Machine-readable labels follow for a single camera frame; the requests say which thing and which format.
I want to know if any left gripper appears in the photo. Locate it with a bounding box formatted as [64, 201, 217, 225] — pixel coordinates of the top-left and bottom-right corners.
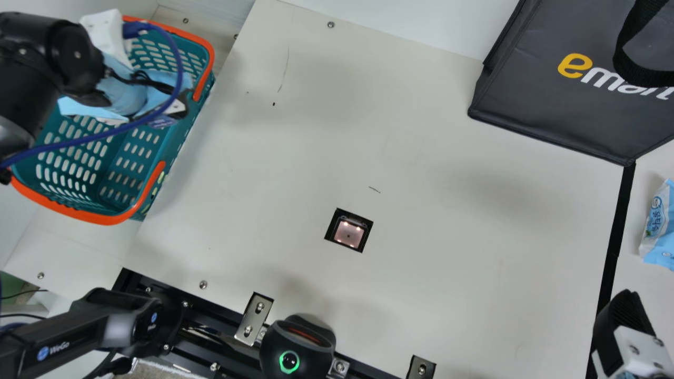
[56, 53, 195, 122]

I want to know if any teal shopping basket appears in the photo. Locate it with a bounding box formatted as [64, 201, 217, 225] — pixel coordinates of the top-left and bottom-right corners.
[9, 16, 216, 226]

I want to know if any blue and white wipes pack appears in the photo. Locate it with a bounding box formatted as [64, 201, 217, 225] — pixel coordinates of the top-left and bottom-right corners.
[638, 179, 674, 272]

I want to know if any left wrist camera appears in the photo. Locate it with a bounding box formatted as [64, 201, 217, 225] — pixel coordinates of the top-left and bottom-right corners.
[80, 9, 141, 69]

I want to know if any dark grey bag with straps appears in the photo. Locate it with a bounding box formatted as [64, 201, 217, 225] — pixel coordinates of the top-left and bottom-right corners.
[468, 0, 674, 167]

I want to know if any blue cable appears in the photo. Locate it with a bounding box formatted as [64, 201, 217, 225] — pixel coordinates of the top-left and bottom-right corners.
[0, 21, 185, 170]

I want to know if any black device with green light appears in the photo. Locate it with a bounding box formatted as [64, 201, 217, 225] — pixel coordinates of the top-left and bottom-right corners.
[259, 314, 336, 379]

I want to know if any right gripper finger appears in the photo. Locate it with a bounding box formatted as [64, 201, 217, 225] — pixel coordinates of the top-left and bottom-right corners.
[592, 289, 668, 379]

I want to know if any small square scanner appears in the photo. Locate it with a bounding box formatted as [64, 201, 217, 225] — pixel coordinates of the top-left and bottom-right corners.
[324, 208, 374, 254]

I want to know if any black strip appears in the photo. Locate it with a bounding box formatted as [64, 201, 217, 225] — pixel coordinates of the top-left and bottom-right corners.
[586, 162, 637, 379]

